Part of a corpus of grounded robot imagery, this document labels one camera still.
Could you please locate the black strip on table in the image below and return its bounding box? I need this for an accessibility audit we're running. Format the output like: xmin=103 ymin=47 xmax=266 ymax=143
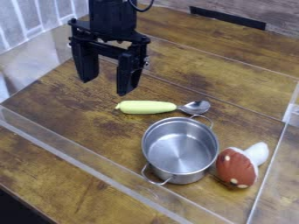
xmin=189 ymin=6 xmax=267 ymax=31

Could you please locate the small steel pot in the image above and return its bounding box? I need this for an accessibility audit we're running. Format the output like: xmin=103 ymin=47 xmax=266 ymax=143
xmin=141 ymin=115 xmax=220 ymax=186

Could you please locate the clear acrylic front barrier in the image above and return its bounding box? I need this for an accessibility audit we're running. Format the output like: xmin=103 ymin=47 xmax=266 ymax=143
xmin=0 ymin=105 xmax=233 ymax=224

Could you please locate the clear acrylic right barrier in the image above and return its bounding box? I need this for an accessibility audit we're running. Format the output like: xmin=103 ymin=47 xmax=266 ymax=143
xmin=247 ymin=82 xmax=299 ymax=224

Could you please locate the red plush mushroom toy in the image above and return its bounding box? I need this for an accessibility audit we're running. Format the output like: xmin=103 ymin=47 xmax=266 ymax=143
xmin=216 ymin=142 xmax=268 ymax=189

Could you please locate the green handled metal spoon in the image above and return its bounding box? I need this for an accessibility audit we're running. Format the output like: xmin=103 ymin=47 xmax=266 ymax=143
xmin=116 ymin=101 xmax=211 ymax=115

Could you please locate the clear acrylic barrier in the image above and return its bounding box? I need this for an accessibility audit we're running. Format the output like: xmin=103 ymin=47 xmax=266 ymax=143
xmin=247 ymin=82 xmax=299 ymax=224
xmin=0 ymin=105 xmax=233 ymax=224

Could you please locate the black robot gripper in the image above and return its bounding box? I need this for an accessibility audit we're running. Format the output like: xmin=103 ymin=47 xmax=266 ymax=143
xmin=68 ymin=0 xmax=152 ymax=96

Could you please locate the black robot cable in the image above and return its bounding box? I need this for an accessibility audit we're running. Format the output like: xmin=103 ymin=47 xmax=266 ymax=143
xmin=127 ymin=0 xmax=155 ymax=13

